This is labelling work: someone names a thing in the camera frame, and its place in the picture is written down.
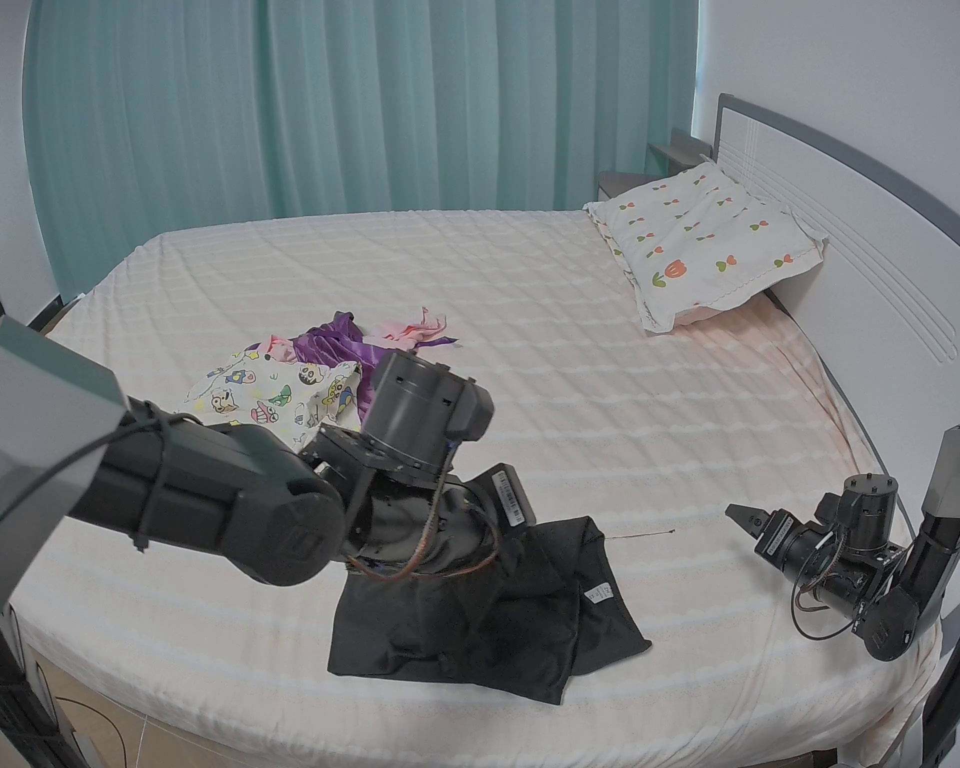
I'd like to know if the grey bedside table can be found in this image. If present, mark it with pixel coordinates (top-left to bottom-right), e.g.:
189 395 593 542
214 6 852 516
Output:
597 127 714 200

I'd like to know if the white printed pillow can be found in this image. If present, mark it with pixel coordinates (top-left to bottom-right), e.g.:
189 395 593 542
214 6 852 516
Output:
583 162 828 335

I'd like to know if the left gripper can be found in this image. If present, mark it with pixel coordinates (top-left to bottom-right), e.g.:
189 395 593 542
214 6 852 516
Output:
442 463 537 579

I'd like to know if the bed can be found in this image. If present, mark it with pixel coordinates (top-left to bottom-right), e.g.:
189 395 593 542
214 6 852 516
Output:
0 93 960 768

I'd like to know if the blue-green curtain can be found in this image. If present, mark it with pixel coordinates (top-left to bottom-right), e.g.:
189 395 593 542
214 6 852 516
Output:
22 0 702 301

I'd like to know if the black T-shirt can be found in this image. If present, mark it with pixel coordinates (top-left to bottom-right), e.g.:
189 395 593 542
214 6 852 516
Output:
327 513 676 708

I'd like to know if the black cable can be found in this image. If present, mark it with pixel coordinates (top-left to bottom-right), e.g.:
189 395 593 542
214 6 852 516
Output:
45 696 129 768
0 416 170 526
791 581 860 643

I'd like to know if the white printed pyjama top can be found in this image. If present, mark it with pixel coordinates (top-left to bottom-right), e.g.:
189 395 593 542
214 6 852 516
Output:
180 352 363 451

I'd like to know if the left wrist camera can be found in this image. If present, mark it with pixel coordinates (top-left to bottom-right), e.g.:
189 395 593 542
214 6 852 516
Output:
442 373 498 445

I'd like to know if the pink garment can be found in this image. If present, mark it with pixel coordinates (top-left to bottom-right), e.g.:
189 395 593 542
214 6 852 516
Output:
258 306 451 363

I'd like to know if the purple garment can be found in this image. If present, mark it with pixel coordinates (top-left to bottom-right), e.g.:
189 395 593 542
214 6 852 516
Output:
291 311 460 425

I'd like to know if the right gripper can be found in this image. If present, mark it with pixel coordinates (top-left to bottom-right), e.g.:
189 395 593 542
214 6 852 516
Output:
753 510 834 590

